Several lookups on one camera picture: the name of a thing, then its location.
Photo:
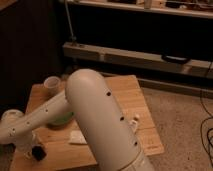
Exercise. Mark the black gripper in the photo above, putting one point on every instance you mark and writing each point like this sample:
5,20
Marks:
38,153

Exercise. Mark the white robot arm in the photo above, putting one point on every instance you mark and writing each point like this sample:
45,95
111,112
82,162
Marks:
107,132

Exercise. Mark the white sponge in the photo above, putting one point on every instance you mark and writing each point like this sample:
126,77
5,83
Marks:
76,137

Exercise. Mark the wooden table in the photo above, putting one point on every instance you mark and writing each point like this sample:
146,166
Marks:
62,155

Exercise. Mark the translucent plastic cup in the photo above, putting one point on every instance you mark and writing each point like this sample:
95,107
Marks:
52,85

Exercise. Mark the white remote control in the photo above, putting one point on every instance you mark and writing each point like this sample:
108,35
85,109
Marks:
134,123

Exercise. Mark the metal pole stand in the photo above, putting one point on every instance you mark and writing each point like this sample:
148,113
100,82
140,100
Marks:
73,38

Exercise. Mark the long wooden bench shelf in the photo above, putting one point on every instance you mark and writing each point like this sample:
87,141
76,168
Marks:
136,59

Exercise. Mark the upper wooden shelf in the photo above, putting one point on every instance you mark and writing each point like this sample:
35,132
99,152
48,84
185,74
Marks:
131,7

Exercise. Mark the black handle on shelf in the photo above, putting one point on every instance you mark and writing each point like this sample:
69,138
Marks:
175,59

